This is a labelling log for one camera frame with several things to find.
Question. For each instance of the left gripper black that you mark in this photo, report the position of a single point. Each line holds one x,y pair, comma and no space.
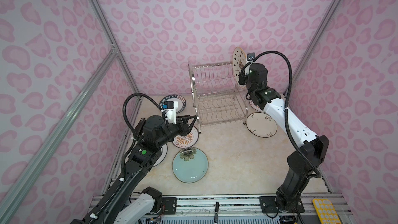
186,128

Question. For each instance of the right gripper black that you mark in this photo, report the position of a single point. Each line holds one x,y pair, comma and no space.
242,79

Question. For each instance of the halloween cat star plate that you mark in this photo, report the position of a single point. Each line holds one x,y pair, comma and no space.
239,60

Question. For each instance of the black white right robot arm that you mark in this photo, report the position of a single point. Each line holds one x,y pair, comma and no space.
310,149

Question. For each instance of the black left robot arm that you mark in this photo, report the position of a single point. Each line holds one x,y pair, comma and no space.
140,161

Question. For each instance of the orange sunburst plate near rack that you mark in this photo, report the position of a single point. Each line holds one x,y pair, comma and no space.
187,141

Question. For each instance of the silver two-tier dish rack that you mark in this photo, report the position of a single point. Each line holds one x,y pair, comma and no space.
217,96

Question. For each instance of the white plate black text rim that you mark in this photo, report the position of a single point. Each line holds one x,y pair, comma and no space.
180,102

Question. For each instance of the white plate black rings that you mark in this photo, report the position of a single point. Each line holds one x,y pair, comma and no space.
161,157

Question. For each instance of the orange sunburst plate far right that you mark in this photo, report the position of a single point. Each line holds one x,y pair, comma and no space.
255,107

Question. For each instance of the mint green flower plate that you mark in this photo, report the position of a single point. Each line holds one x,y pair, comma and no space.
190,165

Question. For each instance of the black marker pen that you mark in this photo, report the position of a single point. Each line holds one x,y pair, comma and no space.
216,215

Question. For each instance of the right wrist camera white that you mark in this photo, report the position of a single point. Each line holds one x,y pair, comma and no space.
250,57

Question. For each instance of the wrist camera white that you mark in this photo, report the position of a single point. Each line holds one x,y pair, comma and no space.
250,57
169,112

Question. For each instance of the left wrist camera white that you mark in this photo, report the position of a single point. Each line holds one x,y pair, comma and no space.
169,112

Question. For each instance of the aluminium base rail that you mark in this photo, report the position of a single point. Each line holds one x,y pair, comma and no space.
234,209

